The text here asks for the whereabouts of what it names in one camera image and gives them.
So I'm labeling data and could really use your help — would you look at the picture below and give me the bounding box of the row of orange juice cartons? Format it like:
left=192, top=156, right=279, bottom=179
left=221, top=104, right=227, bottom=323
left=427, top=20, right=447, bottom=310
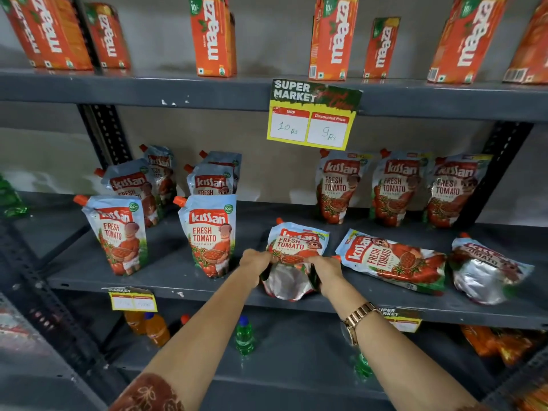
left=0, top=0, right=548, bottom=85

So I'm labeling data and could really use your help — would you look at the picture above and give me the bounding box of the small orange drink bottle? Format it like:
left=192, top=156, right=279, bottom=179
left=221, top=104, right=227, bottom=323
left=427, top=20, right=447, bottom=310
left=124, top=311, right=146, bottom=336
left=143, top=312, right=171, bottom=348

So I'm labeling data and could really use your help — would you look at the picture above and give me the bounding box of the person's left hand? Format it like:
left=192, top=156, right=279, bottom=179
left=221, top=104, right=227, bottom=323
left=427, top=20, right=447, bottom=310
left=239, top=248, right=278, bottom=288

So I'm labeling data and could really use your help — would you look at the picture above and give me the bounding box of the row of ketchup pouches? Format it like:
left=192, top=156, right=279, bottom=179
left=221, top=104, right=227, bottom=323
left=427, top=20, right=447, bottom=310
left=94, top=144, right=493, bottom=296

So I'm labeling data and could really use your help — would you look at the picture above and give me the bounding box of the small yellow price tag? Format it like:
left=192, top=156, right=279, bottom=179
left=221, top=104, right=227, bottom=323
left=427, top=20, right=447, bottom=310
left=378, top=307, right=422, bottom=333
left=102, top=287, right=158, bottom=313

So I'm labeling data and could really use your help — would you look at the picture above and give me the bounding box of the grey metal shelf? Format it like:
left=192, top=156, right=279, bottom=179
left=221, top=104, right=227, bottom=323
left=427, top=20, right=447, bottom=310
left=45, top=200, right=548, bottom=330

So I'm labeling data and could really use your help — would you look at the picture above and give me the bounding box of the small green bottle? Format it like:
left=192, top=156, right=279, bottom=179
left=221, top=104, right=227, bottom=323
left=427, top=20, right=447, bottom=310
left=354, top=353, right=374, bottom=380
left=234, top=315, right=256, bottom=357
left=0, top=173, right=29, bottom=219

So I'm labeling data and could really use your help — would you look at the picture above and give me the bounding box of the person's left forearm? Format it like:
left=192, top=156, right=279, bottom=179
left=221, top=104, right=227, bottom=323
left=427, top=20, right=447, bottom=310
left=143, top=271, right=266, bottom=411

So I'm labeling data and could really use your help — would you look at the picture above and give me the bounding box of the shrink-wrapped red pack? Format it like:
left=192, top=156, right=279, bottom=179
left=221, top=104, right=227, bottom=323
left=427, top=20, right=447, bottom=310
left=0, top=310, right=43, bottom=354

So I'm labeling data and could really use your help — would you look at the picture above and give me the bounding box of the row of orange snack bags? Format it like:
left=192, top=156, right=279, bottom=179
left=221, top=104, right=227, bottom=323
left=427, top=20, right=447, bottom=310
left=460, top=324, right=548, bottom=411

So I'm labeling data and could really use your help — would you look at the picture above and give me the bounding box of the grey metal shelf board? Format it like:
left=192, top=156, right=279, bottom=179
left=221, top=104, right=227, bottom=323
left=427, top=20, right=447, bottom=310
left=0, top=191, right=91, bottom=270
left=102, top=308, right=506, bottom=401
left=0, top=291, right=108, bottom=411
left=0, top=68, right=548, bottom=123

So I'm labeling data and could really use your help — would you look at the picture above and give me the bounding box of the person's right forearm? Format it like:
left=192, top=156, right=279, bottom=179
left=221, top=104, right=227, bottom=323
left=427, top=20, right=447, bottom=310
left=332, top=291, right=478, bottom=411

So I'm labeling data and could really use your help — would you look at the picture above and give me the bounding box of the gold wristwatch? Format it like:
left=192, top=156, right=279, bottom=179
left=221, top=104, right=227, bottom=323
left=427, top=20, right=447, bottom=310
left=342, top=301, right=382, bottom=347

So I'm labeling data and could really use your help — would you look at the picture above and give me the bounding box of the brown patterned left sleeve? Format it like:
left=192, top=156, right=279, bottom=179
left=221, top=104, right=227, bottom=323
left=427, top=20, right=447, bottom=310
left=109, top=372, right=185, bottom=411

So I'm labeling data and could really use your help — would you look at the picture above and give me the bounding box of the large yellow price tag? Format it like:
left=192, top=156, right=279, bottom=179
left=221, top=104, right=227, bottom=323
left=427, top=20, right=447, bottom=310
left=267, top=78, right=364, bottom=151

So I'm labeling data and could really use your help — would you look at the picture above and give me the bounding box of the black perforated upright post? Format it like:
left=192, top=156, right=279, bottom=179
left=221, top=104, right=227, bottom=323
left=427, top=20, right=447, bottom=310
left=453, top=120, right=535, bottom=229
left=70, top=0, right=134, bottom=167

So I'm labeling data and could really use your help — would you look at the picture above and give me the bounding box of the person's right hand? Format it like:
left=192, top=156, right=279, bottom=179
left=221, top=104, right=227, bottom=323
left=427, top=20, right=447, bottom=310
left=304, top=254, right=346, bottom=299

